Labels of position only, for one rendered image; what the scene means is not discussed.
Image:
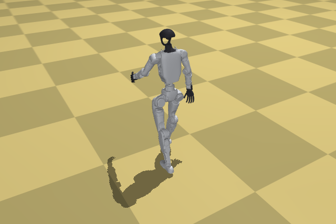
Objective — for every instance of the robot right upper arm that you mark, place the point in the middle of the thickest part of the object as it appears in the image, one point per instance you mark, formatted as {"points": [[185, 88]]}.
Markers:
{"points": [[185, 62]]}

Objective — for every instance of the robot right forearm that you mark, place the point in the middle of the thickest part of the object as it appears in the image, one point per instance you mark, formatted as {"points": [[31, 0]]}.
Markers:
{"points": [[188, 80]]}

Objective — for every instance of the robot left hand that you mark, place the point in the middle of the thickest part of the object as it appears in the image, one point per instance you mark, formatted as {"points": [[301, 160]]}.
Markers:
{"points": [[133, 80]]}

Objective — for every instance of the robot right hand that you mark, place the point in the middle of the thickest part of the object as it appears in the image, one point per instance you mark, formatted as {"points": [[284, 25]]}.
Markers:
{"points": [[189, 94]]}

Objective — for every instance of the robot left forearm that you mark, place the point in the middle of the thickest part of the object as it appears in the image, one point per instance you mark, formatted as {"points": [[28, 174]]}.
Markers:
{"points": [[138, 75]]}

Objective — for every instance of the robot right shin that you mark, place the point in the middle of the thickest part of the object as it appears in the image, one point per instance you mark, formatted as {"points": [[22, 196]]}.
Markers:
{"points": [[171, 127]]}

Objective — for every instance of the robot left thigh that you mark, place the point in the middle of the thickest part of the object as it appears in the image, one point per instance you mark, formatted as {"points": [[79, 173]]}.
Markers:
{"points": [[158, 113]]}

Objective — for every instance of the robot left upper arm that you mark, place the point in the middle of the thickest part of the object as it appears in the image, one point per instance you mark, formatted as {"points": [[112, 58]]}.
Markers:
{"points": [[153, 59]]}

